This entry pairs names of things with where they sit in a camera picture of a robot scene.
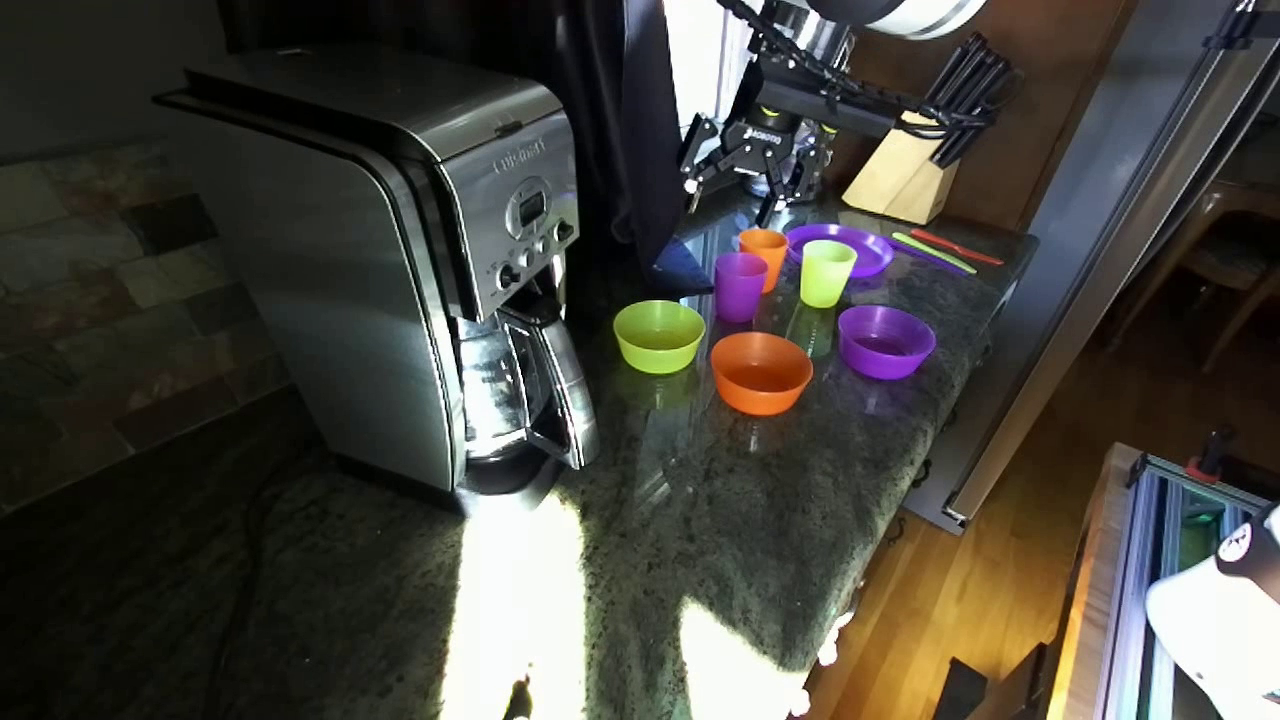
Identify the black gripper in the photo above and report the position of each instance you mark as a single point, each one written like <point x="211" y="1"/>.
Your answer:
<point x="769" y="146"/>

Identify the purple plastic cup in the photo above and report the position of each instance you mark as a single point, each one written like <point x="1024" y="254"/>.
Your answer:
<point x="738" y="291"/>

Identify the green plastic cup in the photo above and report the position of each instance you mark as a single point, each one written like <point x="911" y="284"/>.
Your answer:
<point x="824" y="273"/>

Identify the green plastic bowl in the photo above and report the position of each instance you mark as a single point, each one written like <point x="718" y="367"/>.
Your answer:
<point x="659" y="338"/>

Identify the orange plastic bowl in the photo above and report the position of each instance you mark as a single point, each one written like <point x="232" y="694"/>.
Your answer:
<point x="760" y="377"/>

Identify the purple plastic bowl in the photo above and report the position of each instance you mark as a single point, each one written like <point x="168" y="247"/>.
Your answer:
<point x="884" y="346"/>

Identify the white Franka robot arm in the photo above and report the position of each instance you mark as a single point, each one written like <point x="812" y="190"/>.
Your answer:
<point x="854" y="43"/>

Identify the orange plastic cup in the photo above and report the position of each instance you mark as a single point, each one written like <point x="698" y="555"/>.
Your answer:
<point x="766" y="249"/>

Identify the purple plastic plate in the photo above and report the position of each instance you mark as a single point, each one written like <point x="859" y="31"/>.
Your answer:
<point x="873" y="249"/>

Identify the wooden knife block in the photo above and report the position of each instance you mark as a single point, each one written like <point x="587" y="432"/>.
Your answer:
<point x="903" y="181"/>

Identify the green plastic utensil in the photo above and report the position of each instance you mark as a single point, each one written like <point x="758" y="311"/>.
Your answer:
<point x="935" y="254"/>

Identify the orange plastic utensil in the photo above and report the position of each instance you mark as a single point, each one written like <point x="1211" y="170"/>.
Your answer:
<point x="959" y="247"/>

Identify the glass coffee carafe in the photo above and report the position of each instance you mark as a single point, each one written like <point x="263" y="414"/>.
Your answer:
<point x="514" y="384"/>

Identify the grey metal appliance panel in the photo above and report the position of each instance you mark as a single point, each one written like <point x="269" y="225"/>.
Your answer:
<point x="1067" y="254"/>

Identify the stainless steel coffee maker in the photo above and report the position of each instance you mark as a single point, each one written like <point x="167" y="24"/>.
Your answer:
<point x="361" y="254"/>

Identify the wooden chair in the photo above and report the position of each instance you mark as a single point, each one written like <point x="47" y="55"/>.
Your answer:
<point x="1233" y="266"/>

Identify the white rounded object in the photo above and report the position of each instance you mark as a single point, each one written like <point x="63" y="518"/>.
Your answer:
<point x="1220" y="624"/>

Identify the window with white frame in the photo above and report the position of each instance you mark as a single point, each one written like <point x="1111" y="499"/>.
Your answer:
<point x="701" y="64"/>

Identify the metal frame cart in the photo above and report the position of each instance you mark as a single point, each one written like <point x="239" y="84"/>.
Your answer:
<point x="1121" y="600"/>

